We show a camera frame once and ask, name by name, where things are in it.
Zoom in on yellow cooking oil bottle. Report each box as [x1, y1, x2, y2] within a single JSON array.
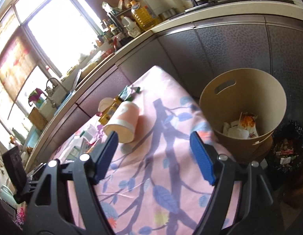
[[130, 1, 160, 31]]

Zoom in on green white snack packet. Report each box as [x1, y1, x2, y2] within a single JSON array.
[[118, 86, 141, 101]]

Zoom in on tan round trash bin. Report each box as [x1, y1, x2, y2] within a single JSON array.
[[199, 68, 287, 163]]

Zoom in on sink faucet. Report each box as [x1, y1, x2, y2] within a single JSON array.
[[45, 77, 69, 109]]

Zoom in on pink floral tablecloth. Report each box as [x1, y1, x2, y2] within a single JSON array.
[[46, 65, 241, 235]]

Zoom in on black garbage bag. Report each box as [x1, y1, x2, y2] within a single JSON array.
[[266, 120, 303, 190]]

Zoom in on white plastic jug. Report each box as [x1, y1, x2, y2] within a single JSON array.
[[121, 15, 142, 38]]

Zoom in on yellow snack packet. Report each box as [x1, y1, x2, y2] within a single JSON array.
[[98, 96, 123, 125]]

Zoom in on dark kitchen cabinets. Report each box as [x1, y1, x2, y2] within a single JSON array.
[[25, 13, 303, 171]]

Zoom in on pink paper cup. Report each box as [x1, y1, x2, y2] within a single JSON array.
[[104, 101, 140, 143]]

